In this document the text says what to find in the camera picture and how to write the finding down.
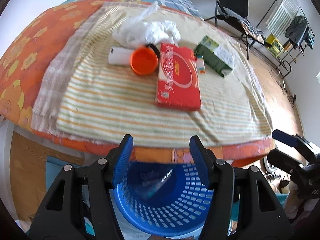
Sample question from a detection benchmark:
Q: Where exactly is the red medicine box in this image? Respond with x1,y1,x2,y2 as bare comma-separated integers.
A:
155,43,201,111

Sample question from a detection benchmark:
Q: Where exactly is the small colourful wrapper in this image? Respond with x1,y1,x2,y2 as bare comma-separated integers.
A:
196,55,206,74

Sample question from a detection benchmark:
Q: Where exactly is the green carton box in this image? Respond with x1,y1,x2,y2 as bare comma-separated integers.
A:
194,36,236,77

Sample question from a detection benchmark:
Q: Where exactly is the orange plastic cup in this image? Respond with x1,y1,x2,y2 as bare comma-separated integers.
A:
130,44,160,76

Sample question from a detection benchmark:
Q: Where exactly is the white rectangular packet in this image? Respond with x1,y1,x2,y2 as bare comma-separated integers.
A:
108,47,134,66

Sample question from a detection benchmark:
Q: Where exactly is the white plastic bag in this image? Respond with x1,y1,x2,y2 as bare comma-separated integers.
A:
112,2,181,49

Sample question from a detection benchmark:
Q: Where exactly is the blue plastic laundry basket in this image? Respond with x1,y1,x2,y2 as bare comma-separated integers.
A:
112,162,213,237

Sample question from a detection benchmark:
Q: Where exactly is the striped yellow towel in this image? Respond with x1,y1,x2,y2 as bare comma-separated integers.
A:
56,3,272,148

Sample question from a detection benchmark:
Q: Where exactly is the black clothes rack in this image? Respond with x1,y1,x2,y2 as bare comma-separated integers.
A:
248,0,316,79

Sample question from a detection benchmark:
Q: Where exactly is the grey checked blanket edge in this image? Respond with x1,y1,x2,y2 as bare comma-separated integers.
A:
31,1,148,135

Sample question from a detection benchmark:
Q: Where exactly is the yellow crate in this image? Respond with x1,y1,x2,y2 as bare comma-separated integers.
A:
266,34,284,58

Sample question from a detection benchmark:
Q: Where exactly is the dark jacket on rack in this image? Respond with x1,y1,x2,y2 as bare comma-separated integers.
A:
285,15,309,49

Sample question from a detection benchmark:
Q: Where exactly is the striped cloth on chair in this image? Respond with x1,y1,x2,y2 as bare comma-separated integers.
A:
237,17,265,44

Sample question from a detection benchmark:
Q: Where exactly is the striped towel on rack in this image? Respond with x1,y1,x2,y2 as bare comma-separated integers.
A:
265,0,300,38

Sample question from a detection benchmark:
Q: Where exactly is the black folding chair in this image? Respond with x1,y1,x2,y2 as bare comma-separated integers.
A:
205,0,266,53

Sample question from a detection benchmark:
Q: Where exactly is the orange floral bedsheet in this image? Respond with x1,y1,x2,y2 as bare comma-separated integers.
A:
1,0,274,167

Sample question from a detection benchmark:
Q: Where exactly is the black hair tie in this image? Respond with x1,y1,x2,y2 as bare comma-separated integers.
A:
145,43,161,58

